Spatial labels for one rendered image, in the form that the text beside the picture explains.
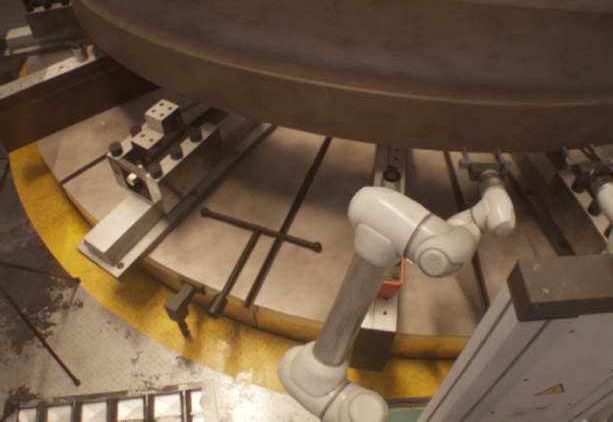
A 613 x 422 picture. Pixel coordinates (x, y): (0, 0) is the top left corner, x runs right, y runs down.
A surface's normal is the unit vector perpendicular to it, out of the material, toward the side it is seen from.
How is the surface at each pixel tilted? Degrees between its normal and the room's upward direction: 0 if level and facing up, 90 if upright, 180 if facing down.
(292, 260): 0
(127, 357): 0
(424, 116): 90
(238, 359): 0
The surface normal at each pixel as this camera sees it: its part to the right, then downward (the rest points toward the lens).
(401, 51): -0.16, 0.57
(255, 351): 0.00, -0.67
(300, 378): -0.63, 0.07
